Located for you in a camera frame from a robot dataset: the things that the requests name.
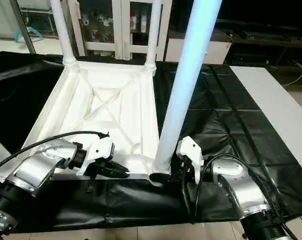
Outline white side board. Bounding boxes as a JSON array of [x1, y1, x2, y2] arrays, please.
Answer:
[[230, 66, 302, 181]]

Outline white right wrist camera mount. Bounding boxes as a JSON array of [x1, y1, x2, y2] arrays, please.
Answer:
[[176, 136, 205, 185]]

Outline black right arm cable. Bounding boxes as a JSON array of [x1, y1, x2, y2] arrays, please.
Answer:
[[181, 152, 277, 221]]

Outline black plastic mat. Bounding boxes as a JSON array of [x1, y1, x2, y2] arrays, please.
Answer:
[[0, 50, 302, 233]]

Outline white drawer unit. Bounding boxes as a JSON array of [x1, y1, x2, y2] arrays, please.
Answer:
[[165, 39, 233, 65]]

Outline grey metal storage rack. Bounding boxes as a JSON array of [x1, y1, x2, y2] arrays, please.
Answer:
[[18, 0, 67, 38]]

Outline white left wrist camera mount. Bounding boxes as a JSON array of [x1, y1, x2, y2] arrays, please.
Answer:
[[77, 134, 116, 177]]

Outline teal small stool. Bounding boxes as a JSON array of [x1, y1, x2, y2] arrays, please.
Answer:
[[15, 27, 44, 43]]

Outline white plastic table top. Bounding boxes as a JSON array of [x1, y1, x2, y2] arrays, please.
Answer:
[[0, 61, 173, 187]]

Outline white glass door cabinet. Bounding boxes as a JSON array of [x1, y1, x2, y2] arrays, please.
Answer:
[[66, 0, 173, 62]]

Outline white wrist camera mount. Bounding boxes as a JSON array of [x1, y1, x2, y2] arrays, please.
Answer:
[[77, 134, 116, 177], [176, 136, 205, 185]]

